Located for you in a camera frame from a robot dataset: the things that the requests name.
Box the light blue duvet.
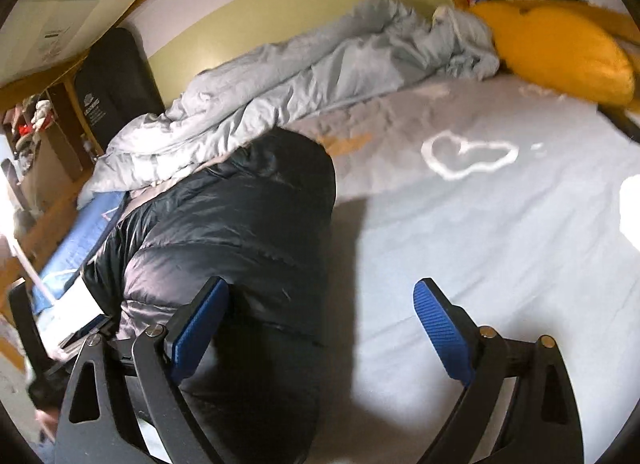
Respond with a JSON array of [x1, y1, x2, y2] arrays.
[[76, 0, 501, 210]]

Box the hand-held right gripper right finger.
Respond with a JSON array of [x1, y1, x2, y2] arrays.
[[412, 278, 586, 464]]

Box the yellow pillow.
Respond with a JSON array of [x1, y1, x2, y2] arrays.
[[467, 0, 636, 106]]

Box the white plush toy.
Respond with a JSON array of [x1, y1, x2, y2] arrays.
[[27, 99, 53, 127]]

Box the white lamp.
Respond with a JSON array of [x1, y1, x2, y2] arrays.
[[0, 159, 68, 360]]

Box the black garment bag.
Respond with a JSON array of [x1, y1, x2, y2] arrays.
[[74, 27, 166, 155]]

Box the wooden shelf unit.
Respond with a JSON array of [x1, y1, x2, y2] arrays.
[[0, 82, 96, 225]]

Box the person's left hand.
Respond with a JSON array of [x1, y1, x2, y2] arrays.
[[36, 406, 61, 445]]

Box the blue pillow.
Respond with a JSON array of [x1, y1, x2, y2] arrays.
[[31, 191, 128, 317]]

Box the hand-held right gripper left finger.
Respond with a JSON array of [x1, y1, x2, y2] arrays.
[[52, 277, 230, 464]]

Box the black down jacket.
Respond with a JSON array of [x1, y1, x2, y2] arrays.
[[80, 127, 337, 464]]

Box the wooden bunk bed frame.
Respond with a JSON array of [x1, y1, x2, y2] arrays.
[[0, 0, 640, 325]]

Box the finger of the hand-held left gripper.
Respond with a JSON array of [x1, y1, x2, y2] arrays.
[[7, 281, 56, 377], [60, 314, 113, 350]]

